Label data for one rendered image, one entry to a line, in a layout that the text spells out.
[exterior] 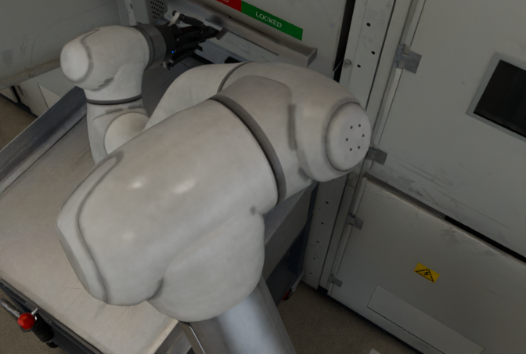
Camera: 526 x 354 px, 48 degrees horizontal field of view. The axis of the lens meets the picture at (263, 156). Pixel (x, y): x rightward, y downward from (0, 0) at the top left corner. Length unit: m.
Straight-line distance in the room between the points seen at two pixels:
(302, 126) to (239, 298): 0.18
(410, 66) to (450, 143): 0.19
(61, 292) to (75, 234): 0.75
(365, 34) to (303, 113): 0.61
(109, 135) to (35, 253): 0.36
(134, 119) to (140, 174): 0.56
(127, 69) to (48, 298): 0.49
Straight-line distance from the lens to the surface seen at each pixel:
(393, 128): 1.25
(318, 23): 1.26
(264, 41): 1.32
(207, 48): 1.52
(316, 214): 1.71
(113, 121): 1.08
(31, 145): 1.46
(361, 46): 1.17
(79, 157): 1.43
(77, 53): 1.05
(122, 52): 1.08
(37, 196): 1.40
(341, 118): 0.56
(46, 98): 2.38
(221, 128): 0.54
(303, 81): 0.59
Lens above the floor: 1.98
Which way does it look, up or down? 55 degrees down
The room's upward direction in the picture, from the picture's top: 3 degrees clockwise
